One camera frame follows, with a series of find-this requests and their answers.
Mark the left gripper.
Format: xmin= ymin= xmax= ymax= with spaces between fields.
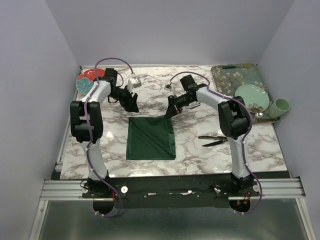
xmin=108 ymin=84 xmax=140 ymax=113

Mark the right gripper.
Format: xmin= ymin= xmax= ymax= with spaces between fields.
xmin=164 ymin=94 xmax=194 ymax=120

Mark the dark green cloth napkin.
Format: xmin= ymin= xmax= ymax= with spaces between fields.
xmin=126 ymin=116 xmax=176 ymax=160

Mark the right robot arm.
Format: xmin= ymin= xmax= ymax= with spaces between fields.
xmin=165 ymin=74 xmax=254 ymax=196

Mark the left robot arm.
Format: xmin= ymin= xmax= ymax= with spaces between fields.
xmin=70 ymin=68 xmax=142 ymax=198

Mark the red plate with blue flower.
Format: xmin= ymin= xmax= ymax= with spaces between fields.
xmin=75 ymin=68 xmax=96 ymax=96

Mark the floral teal serving tray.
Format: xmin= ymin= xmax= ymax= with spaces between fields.
xmin=211 ymin=63 xmax=281 ymax=123

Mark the light green plate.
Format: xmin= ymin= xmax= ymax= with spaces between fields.
xmin=235 ymin=84 xmax=270 ymax=113

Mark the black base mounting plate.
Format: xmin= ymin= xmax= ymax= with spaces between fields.
xmin=82 ymin=173 xmax=260 ymax=209

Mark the light green cup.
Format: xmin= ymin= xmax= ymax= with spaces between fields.
xmin=267 ymin=98 xmax=291 ymax=119

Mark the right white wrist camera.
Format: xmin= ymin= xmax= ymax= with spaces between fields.
xmin=164 ymin=84 xmax=173 ymax=91

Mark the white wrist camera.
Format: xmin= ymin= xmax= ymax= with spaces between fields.
xmin=164 ymin=84 xmax=173 ymax=91
xmin=127 ymin=77 xmax=142 ymax=93

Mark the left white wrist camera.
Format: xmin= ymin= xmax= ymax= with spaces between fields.
xmin=127 ymin=77 xmax=142 ymax=93

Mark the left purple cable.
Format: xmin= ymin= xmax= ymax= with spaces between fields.
xmin=84 ymin=57 xmax=136 ymax=219

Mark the purple cable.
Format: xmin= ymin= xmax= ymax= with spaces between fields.
xmin=169 ymin=71 xmax=263 ymax=216
xmin=84 ymin=57 xmax=136 ymax=219

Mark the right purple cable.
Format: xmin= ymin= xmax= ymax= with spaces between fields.
xmin=169 ymin=71 xmax=263 ymax=216

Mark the aluminium frame rail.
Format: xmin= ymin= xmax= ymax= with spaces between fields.
xmin=40 ymin=177 xmax=306 ymax=201

